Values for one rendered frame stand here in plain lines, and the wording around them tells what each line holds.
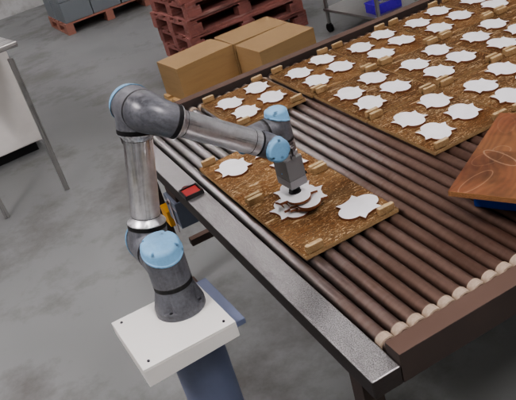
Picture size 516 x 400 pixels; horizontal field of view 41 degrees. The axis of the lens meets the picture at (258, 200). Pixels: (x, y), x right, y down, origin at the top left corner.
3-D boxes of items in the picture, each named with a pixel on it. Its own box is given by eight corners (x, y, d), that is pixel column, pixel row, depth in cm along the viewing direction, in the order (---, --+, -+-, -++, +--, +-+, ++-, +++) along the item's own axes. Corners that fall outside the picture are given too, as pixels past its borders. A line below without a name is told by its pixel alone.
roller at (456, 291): (466, 315, 180) (464, 301, 178) (188, 117, 339) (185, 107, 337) (480, 306, 182) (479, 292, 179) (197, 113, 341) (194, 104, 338)
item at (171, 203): (182, 237, 284) (169, 201, 275) (170, 225, 295) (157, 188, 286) (206, 226, 287) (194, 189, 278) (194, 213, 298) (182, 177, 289)
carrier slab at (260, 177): (245, 209, 242) (244, 206, 242) (200, 171, 276) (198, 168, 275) (329, 170, 253) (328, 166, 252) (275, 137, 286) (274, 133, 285)
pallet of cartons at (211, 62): (274, 59, 641) (263, 14, 620) (329, 74, 579) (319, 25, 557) (165, 110, 596) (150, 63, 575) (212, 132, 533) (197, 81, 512)
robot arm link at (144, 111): (143, 91, 175) (298, 135, 201) (129, 84, 184) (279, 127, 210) (130, 135, 177) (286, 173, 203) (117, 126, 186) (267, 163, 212)
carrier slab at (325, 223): (306, 261, 209) (305, 256, 208) (245, 210, 242) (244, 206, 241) (398, 212, 219) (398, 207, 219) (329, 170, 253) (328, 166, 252)
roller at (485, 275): (495, 298, 183) (494, 283, 181) (206, 109, 342) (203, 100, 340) (509, 290, 185) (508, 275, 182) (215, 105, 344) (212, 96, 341)
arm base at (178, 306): (168, 329, 196) (158, 301, 192) (148, 307, 209) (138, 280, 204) (214, 305, 202) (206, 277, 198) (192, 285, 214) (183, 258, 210)
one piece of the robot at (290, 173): (307, 141, 220) (317, 185, 228) (291, 134, 227) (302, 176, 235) (282, 154, 217) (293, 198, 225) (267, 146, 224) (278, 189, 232)
